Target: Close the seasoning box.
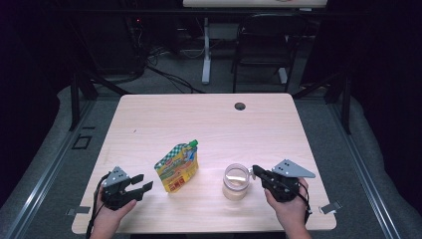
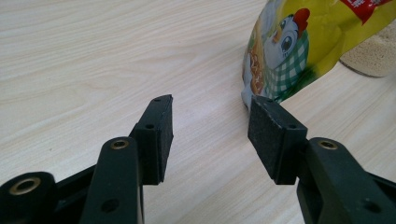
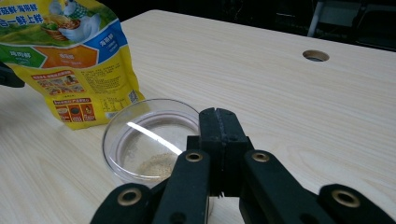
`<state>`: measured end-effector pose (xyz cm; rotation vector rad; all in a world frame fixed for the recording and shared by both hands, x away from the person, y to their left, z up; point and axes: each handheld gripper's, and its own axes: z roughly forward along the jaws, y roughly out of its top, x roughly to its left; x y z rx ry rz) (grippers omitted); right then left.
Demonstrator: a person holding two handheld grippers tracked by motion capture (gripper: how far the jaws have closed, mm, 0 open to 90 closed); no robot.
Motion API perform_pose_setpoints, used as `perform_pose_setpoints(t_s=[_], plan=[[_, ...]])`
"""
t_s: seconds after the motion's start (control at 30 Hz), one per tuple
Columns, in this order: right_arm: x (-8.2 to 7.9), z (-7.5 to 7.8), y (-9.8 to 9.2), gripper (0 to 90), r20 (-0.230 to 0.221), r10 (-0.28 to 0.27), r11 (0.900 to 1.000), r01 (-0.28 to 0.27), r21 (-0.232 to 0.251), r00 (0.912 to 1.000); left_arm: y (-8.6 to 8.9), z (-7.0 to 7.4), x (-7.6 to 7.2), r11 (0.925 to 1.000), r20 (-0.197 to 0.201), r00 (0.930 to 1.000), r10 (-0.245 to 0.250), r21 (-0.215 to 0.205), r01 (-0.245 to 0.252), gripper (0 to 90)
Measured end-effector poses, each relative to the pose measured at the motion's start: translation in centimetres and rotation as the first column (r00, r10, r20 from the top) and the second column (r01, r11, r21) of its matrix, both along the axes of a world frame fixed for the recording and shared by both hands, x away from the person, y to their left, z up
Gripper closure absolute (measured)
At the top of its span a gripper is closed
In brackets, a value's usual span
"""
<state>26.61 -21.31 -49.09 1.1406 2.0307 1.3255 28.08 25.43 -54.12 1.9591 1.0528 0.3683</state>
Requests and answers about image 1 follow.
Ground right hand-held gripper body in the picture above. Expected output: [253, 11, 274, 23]
[263, 158, 317, 204]

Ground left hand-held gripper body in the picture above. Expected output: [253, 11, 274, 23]
[101, 165, 137, 211]

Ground glass jar with beige lid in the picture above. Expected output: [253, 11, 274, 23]
[221, 162, 255, 202]

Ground yellow seasoning pouch green cap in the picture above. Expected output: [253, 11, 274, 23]
[153, 138, 200, 194]

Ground person's right hand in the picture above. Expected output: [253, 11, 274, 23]
[264, 177, 313, 239]

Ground person's left hand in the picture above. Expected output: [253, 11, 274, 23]
[89, 195, 137, 239]

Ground beige seasoning granules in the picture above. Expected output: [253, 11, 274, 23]
[222, 185, 249, 202]

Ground grey tape strip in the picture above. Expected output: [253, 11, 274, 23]
[318, 200, 342, 215]
[67, 206, 92, 216]

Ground white table leg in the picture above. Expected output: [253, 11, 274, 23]
[201, 17, 213, 86]

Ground black folding chair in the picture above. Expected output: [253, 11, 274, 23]
[231, 13, 311, 95]

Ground white table top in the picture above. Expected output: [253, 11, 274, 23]
[182, 0, 328, 9]

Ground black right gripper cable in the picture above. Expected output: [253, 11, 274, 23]
[280, 183, 313, 225]

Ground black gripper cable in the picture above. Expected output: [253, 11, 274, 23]
[280, 183, 313, 225]
[86, 172, 110, 239]

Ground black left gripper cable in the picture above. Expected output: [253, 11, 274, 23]
[86, 172, 110, 239]

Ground aluminium floor rail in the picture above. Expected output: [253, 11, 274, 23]
[327, 99, 403, 239]
[3, 99, 96, 239]

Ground black frame post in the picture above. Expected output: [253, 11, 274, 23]
[68, 70, 130, 131]
[292, 70, 353, 135]

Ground black floor cables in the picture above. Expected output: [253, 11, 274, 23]
[142, 46, 205, 95]

